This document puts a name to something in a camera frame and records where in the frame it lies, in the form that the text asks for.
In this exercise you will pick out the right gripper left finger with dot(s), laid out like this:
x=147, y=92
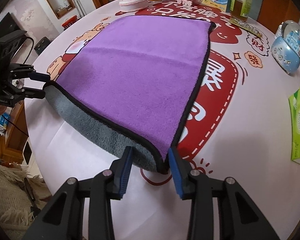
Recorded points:
x=62, y=216

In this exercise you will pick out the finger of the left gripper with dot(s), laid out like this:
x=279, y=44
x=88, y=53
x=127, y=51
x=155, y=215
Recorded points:
x=32, y=93
x=38, y=76

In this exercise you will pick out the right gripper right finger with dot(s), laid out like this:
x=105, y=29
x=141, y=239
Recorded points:
x=217, y=204

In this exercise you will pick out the purple and grey towel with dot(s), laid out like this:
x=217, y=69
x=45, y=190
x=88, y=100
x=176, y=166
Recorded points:
x=134, y=84

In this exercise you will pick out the beige shaggy rug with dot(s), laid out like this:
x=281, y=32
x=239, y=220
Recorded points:
x=16, y=215

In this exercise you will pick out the red plastic basket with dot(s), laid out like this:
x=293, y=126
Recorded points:
x=70, y=21

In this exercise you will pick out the blue snow globe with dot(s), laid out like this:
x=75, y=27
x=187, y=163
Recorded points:
x=286, y=46

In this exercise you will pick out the oil bottle with green label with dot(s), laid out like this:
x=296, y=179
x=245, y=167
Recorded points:
x=240, y=9

